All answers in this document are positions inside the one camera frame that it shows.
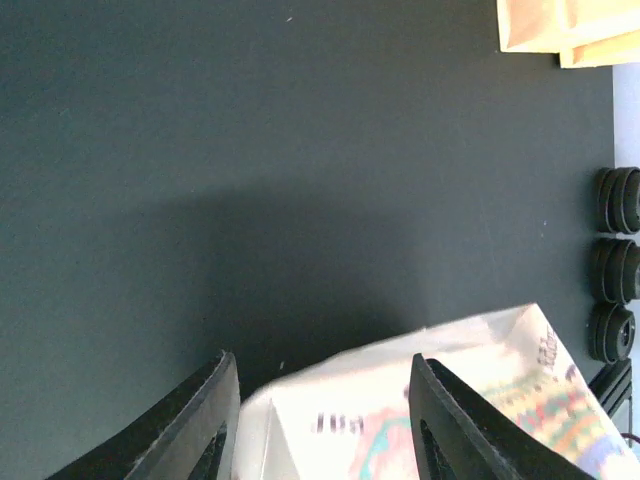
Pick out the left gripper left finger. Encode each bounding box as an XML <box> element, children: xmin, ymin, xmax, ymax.
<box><xmin>51</xmin><ymin>351</ymin><xmax>240</xmax><ymax>479</ymax></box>

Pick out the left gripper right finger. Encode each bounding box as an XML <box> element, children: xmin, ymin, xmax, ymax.
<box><xmin>408</xmin><ymin>353</ymin><xmax>600</xmax><ymax>479</ymax></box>

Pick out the printed Cream Bear paper bag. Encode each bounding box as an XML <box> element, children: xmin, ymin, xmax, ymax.
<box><xmin>232</xmin><ymin>304</ymin><xmax>639</xmax><ymax>479</ymax></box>

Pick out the extra black coffee lid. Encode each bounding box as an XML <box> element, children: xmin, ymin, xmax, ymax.
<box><xmin>588</xmin><ymin>303</ymin><xmax>636</xmax><ymax>365</ymax></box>

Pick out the black coffee lid back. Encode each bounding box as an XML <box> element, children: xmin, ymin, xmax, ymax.
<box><xmin>595</xmin><ymin>167</ymin><xmax>639</xmax><ymax>235</ymax></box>

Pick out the left orange paper bag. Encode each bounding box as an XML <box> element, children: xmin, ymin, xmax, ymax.
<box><xmin>496</xmin><ymin>0</ymin><xmax>570</xmax><ymax>53</ymax></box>

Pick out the orange paper bag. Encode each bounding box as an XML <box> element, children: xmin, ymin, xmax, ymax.
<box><xmin>559</xmin><ymin>0</ymin><xmax>639</xmax><ymax>69</ymax></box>
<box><xmin>496</xmin><ymin>0</ymin><xmax>570</xmax><ymax>53</ymax></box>

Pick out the middle orange paper bag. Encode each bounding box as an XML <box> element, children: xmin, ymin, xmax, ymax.
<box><xmin>559</xmin><ymin>0</ymin><xmax>639</xmax><ymax>69</ymax></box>

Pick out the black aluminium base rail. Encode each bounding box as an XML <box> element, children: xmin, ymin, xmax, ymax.
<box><xmin>589</xmin><ymin>358</ymin><xmax>632</xmax><ymax>417</ymax></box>

